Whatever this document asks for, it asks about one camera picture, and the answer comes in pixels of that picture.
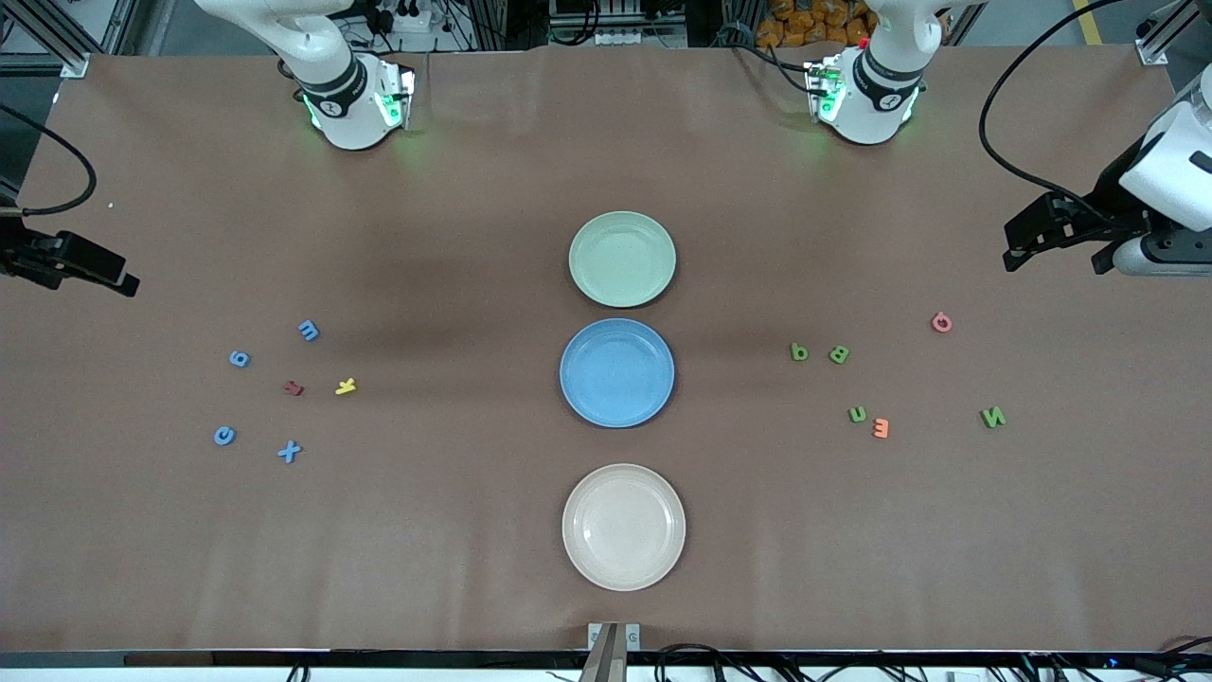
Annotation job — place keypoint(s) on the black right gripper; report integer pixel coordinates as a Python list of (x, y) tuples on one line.
[(21, 256)]

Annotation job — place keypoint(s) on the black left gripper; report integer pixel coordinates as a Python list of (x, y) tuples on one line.
[(1110, 222)]

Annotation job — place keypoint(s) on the blue foam letter g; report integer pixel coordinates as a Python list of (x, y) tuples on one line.
[(233, 354)]

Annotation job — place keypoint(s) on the green foam letter N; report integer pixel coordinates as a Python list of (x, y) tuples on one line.
[(992, 418)]

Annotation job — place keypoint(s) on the blue foam letter c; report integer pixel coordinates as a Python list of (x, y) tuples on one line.
[(224, 443)]

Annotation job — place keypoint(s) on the blue foam letter m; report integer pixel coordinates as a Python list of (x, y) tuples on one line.
[(309, 331)]

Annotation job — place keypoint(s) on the green foam letter B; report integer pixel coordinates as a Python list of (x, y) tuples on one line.
[(839, 355)]

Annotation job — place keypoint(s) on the blue foam letter x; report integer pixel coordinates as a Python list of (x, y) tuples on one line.
[(290, 452)]

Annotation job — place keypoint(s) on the green foam letter p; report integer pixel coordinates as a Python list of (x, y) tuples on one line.
[(799, 354)]

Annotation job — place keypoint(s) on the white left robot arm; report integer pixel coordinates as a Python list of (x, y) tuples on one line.
[(876, 104)]

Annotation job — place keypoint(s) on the red letter o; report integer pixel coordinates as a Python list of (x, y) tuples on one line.
[(948, 326)]

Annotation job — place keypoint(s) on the orange foam letter E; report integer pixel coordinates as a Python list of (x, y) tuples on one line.
[(882, 428)]

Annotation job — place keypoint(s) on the yellow foam letter K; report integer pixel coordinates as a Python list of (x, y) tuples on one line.
[(346, 385)]

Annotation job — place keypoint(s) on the orange plastic bags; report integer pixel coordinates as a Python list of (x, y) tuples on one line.
[(805, 24)]

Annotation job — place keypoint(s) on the white power strip with plugs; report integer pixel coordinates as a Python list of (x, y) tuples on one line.
[(417, 43)]

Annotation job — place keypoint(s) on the pale green plate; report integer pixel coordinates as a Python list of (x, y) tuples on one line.
[(622, 259)]

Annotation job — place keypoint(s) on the blue plate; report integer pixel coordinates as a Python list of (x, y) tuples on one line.
[(616, 373)]

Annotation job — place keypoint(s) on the brown paper table cover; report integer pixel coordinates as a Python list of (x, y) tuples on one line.
[(473, 568)]

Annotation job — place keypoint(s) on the pale pink plate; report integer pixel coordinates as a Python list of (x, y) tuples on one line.
[(624, 527)]

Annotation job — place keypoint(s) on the aluminium frame profile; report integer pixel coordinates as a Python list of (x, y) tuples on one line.
[(76, 64), (1153, 52)]

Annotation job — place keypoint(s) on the grey metal mount bracket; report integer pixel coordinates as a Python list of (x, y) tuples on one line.
[(606, 654)]

